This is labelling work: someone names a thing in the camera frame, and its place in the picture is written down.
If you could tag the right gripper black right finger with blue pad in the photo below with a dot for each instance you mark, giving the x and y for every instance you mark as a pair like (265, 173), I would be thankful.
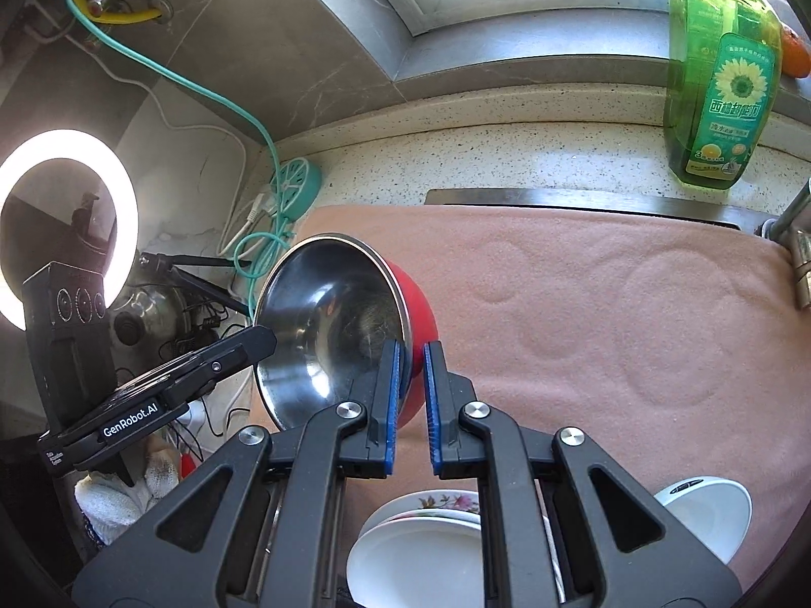
(563, 524)

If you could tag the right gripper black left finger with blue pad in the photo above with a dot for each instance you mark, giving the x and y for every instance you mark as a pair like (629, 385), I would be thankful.
(257, 524)

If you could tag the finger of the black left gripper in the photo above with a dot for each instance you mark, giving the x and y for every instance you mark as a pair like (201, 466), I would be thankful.
(234, 354)

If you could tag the light blue ceramic bowl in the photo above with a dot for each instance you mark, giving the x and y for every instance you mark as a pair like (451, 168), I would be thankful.
(718, 511)

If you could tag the red bowl steel inside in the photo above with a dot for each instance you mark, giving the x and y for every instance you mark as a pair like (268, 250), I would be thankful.
(332, 301)

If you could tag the white plate with leaf pattern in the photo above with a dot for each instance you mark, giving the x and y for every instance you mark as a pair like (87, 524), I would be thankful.
(418, 561)

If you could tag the chrome kitchen faucet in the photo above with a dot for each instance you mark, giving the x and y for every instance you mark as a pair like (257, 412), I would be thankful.
(791, 230)

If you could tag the white gloved hand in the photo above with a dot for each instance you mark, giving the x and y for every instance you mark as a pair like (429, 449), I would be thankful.
(110, 506)

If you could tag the black tripod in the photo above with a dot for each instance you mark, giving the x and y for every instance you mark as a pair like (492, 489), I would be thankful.
(172, 270)

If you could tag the white plate floral rim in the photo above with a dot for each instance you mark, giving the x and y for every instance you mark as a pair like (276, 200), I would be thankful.
(454, 504)

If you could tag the teal small fan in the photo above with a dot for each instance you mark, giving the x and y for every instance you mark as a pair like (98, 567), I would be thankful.
(297, 185)

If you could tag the pink towel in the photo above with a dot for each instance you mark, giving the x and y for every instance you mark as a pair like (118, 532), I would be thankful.
(676, 346)

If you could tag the green dish soap bottle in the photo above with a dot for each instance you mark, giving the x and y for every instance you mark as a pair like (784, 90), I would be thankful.
(723, 76)

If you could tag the orange object on sill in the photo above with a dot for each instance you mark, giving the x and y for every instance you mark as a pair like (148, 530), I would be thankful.
(796, 61)

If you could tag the white ring light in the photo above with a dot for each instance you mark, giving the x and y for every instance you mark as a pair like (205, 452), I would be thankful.
(66, 196)

